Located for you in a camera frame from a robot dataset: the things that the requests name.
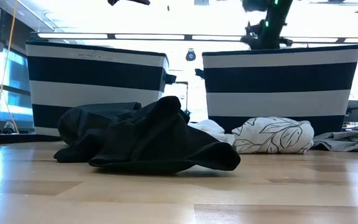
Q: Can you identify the white leaf-print garment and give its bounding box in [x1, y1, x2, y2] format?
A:
[231, 116, 315, 155]

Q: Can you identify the plain white garment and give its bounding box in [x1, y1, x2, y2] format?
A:
[187, 119, 236, 146]

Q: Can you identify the grey garment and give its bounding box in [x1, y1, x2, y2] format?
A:
[311, 130, 358, 153]

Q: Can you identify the black garment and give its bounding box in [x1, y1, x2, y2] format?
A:
[53, 95, 241, 172]

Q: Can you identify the black monitor on arm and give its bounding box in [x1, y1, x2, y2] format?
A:
[342, 99, 358, 132]

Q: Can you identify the navy white striped fabric basket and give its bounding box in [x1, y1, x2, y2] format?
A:
[195, 44, 358, 136]

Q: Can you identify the black round device blue light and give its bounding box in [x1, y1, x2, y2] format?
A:
[185, 48, 197, 62]

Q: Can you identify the thin black floor stand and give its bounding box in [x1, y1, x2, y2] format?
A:
[173, 80, 190, 114]

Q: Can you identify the striped fabric basket with print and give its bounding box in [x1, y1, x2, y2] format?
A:
[25, 40, 177, 138]

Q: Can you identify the yellow cable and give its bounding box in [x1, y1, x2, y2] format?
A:
[0, 0, 21, 134]

